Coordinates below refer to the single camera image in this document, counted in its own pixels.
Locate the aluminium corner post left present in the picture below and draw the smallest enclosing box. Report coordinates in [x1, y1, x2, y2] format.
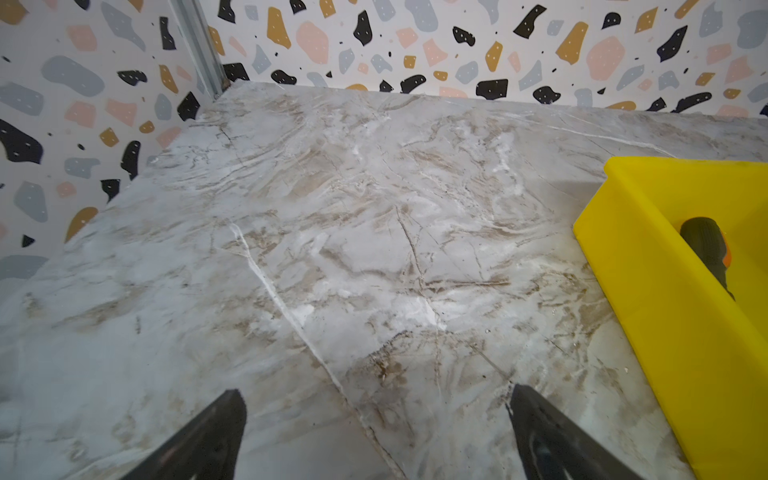
[170, 0, 231, 100]

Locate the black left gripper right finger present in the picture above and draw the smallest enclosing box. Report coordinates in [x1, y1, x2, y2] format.
[506, 384, 639, 480]

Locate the black orange screwdriver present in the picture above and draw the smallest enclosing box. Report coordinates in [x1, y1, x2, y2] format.
[680, 217, 734, 298]

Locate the yellow plastic bin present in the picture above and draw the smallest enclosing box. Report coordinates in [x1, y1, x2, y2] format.
[573, 157, 767, 479]

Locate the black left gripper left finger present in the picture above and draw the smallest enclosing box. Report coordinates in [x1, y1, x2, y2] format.
[123, 389, 247, 480]

